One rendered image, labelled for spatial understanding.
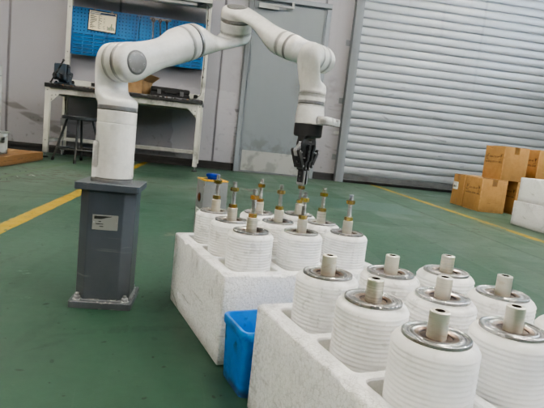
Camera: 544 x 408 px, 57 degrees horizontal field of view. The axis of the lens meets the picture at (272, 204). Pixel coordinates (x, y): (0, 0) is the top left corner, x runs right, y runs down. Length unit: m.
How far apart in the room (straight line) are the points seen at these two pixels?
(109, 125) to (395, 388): 0.89
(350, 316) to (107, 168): 0.76
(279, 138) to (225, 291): 5.32
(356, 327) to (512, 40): 6.76
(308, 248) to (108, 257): 0.48
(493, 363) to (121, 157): 0.91
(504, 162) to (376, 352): 4.27
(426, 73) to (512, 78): 1.15
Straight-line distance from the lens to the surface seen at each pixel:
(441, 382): 0.56
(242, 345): 0.88
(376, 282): 0.66
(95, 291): 1.28
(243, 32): 1.52
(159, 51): 1.28
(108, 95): 1.24
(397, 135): 6.53
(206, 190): 1.38
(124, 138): 1.23
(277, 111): 6.22
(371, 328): 0.64
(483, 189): 4.79
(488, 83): 7.06
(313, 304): 0.74
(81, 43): 6.30
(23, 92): 6.56
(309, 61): 1.30
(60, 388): 0.94
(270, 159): 6.22
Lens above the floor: 0.45
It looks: 7 degrees down
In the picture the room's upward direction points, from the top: 6 degrees clockwise
